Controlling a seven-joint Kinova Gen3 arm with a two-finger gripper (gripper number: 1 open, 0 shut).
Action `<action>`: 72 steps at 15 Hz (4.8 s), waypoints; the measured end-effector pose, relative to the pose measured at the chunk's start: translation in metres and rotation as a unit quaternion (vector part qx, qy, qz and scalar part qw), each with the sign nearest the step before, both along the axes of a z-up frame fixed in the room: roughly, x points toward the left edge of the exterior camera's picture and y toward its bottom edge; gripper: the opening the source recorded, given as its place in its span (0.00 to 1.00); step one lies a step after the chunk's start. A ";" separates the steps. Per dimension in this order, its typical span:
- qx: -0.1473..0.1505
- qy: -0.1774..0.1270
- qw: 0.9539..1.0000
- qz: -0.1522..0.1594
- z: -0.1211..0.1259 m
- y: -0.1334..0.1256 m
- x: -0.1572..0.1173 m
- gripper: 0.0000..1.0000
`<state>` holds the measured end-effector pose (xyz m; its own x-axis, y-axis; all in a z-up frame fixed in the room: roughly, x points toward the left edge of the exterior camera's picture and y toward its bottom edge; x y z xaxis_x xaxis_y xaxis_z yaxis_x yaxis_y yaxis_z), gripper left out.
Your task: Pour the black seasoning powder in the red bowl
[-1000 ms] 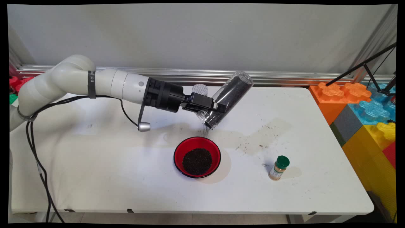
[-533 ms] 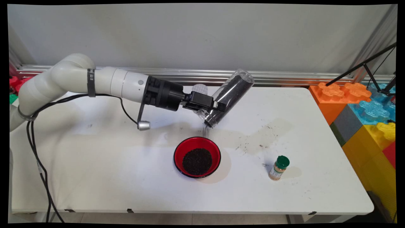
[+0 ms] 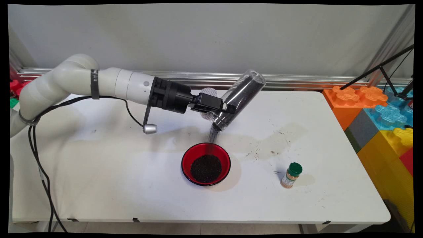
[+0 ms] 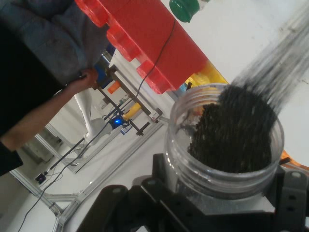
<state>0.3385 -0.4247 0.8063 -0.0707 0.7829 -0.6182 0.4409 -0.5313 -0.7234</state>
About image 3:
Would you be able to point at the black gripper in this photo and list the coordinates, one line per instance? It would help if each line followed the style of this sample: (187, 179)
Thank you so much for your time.
(172, 96)

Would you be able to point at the clear plastic jar black seeds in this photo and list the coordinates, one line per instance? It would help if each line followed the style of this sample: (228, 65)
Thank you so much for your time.
(244, 89)

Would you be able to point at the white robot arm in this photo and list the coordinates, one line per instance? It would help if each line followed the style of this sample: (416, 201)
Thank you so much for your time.
(66, 79)

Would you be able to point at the cinnamon stick jar perforated lid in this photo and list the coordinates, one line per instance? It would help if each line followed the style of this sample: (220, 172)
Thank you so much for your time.
(210, 91)

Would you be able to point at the red bowl with black rim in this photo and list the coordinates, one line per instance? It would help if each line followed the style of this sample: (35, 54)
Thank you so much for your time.
(198, 153)

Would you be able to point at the pile of black seeds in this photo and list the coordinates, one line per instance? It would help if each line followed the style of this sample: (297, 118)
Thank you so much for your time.
(205, 168)

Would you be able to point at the spice bottle with green cap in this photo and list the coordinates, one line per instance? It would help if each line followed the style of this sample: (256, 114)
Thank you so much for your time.
(290, 177)

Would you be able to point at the large orange building block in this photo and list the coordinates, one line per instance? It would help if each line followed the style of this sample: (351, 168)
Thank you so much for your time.
(343, 112)

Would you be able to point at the large grey building block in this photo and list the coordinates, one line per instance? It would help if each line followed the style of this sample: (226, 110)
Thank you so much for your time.
(362, 130)

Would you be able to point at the black tripod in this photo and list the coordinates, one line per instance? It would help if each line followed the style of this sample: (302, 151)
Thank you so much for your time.
(363, 75)

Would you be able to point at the large blue building block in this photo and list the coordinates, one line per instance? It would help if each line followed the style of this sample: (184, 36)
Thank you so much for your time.
(386, 115)

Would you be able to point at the red studded toy block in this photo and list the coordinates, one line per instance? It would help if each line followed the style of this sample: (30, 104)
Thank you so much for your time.
(15, 87)

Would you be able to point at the green toy block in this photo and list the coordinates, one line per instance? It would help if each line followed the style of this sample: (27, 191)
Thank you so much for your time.
(13, 103)

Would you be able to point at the large red building block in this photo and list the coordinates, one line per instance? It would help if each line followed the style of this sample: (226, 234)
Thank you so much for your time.
(408, 162)

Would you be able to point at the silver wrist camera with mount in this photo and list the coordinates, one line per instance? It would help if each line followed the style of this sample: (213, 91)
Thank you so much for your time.
(150, 129)

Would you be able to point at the aluminium rail along wall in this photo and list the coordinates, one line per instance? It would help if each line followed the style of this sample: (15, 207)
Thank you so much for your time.
(297, 81)

